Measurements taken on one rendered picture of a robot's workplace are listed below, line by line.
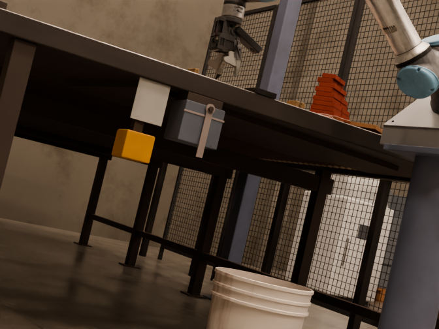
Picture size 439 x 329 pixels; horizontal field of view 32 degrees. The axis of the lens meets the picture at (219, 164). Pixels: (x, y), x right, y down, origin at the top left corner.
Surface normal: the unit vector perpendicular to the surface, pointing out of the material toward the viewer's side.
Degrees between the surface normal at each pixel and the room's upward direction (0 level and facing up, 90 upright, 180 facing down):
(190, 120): 90
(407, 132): 90
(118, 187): 90
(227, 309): 93
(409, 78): 138
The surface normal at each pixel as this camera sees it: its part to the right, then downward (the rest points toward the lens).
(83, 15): 0.58, 0.09
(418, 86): -0.52, 0.61
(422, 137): -0.79, -0.22
